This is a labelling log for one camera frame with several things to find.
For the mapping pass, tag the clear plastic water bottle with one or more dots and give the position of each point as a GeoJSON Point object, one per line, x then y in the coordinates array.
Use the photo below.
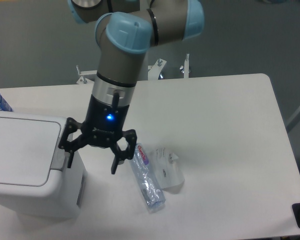
{"type": "Point", "coordinates": [149, 187]}

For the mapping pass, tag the white push-button trash can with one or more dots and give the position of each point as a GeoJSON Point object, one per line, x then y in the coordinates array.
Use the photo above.
{"type": "Point", "coordinates": [34, 175]}

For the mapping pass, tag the white pedestal base frame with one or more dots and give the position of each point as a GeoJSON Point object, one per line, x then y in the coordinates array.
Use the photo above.
{"type": "Point", "coordinates": [155, 71]}

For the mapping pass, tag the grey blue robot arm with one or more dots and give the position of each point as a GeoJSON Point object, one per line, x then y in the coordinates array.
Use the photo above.
{"type": "Point", "coordinates": [124, 34]}

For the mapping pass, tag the clear plastic bag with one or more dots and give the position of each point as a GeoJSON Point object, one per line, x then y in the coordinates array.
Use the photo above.
{"type": "Point", "coordinates": [166, 168]}

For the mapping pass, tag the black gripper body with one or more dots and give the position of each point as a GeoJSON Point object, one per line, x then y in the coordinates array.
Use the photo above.
{"type": "Point", "coordinates": [103, 124]}

